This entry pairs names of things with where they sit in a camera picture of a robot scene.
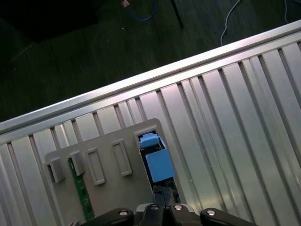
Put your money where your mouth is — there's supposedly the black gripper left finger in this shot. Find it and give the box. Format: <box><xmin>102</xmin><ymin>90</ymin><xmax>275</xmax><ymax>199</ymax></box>
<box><xmin>86</xmin><ymin>185</ymin><xmax>166</xmax><ymax>226</ymax></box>

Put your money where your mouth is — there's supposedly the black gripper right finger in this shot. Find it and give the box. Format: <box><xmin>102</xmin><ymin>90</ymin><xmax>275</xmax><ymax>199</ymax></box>
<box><xmin>164</xmin><ymin>185</ymin><xmax>258</xmax><ymax>226</ymax></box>

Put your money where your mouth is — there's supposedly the hard disk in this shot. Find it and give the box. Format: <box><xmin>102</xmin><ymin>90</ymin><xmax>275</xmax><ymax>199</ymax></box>
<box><xmin>137</xmin><ymin>132</ymin><xmax>183</xmax><ymax>205</ymax></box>

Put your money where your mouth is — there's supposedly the green RAM stick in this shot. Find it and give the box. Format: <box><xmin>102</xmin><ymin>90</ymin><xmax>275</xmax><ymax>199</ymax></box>
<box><xmin>67</xmin><ymin>157</ymin><xmax>95</xmax><ymax>218</ymax></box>

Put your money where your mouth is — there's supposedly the grey parts rack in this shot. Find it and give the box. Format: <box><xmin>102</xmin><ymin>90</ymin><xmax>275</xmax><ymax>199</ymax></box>
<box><xmin>43</xmin><ymin>117</ymin><xmax>179</xmax><ymax>226</ymax></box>

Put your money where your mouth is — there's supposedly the white floor cable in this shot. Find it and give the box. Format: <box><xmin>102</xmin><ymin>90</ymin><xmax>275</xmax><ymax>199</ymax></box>
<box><xmin>220</xmin><ymin>0</ymin><xmax>241</xmax><ymax>46</ymax></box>

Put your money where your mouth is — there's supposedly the blue floor cable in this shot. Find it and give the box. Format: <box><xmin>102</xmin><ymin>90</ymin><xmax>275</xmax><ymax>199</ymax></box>
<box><xmin>121</xmin><ymin>0</ymin><xmax>158</xmax><ymax>22</ymax></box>

